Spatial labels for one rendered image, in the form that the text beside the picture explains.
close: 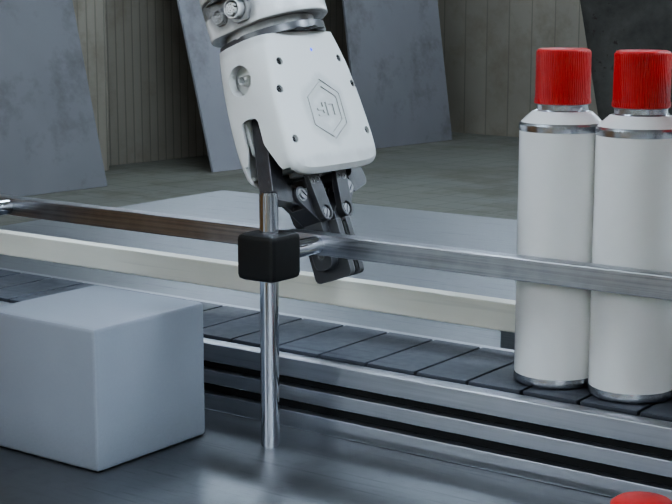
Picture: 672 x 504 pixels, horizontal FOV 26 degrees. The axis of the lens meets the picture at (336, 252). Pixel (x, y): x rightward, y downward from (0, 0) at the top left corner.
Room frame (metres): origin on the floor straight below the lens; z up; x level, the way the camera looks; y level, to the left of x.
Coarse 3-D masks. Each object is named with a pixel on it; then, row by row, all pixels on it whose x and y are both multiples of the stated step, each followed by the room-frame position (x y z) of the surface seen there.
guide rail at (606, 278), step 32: (96, 224) 1.06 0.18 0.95; (128, 224) 1.04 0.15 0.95; (160, 224) 1.02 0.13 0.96; (192, 224) 1.01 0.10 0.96; (224, 224) 0.99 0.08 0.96; (256, 224) 0.98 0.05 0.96; (352, 256) 0.93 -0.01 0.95; (384, 256) 0.91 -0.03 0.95; (416, 256) 0.90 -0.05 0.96; (448, 256) 0.88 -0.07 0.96; (480, 256) 0.87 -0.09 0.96; (512, 256) 0.86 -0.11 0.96; (608, 288) 0.82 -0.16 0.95; (640, 288) 0.81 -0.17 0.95
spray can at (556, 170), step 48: (576, 48) 0.88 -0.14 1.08; (576, 96) 0.87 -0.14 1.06; (528, 144) 0.87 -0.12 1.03; (576, 144) 0.86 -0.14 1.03; (528, 192) 0.87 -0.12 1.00; (576, 192) 0.86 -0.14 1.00; (528, 240) 0.87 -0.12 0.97; (576, 240) 0.86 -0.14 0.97; (528, 288) 0.87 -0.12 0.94; (576, 288) 0.86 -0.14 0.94; (528, 336) 0.87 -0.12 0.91; (576, 336) 0.86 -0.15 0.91; (528, 384) 0.86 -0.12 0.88; (576, 384) 0.86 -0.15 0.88
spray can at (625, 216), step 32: (640, 64) 0.83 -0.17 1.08; (640, 96) 0.83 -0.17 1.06; (608, 128) 0.84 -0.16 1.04; (640, 128) 0.83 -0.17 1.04; (608, 160) 0.84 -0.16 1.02; (640, 160) 0.83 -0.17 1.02; (608, 192) 0.83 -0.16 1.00; (640, 192) 0.82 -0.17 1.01; (608, 224) 0.83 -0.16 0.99; (640, 224) 0.82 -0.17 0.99; (608, 256) 0.83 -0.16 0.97; (640, 256) 0.82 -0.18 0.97; (608, 320) 0.83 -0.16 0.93; (640, 320) 0.82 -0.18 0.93; (608, 352) 0.83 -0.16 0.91; (640, 352) 0.82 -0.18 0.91; (608, 384) 0.83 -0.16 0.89; (640, 384) 0.82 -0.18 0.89
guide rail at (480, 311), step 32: (32, 256) 1.22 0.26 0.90; (64, 256) 1.20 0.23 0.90; (96, 256) 1.17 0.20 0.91; (128, 256) 1.15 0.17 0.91; (160, 256) 1.13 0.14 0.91; (192, 256) 1.12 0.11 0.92; (224, 288) 1.09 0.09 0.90; (256, 288) 1.07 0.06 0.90; (288, 288) 1.06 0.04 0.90; (320, 288) 1.04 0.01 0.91; (352, 288) 1.02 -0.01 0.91; (384, 288) 1.01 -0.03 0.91; (416, 288) 1.00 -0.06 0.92; (448, 320) 0.97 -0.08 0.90; (480, 320) 0.96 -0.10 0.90; (512, 320) 0.94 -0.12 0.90
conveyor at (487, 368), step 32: (0, 288) 1.17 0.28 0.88; (32, 288) 1.17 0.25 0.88; (64, 288) 1.17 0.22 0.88; (224, 320) 1.05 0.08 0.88; (256, 320) 1.05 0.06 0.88; (288, 320) 1.05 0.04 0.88; (288, 352) 0.96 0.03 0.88; (320, 352) 0.95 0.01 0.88; (352, 352) 0.95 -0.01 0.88; (384, 352) 0.95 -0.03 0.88; (416, 352) 0.95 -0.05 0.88; (448, 352) 0.95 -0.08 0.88; (480, 352) 0.95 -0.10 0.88; (512, 352) 0.95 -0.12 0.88; (480, 384) 0.87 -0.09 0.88; (512, 384) 0.87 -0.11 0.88
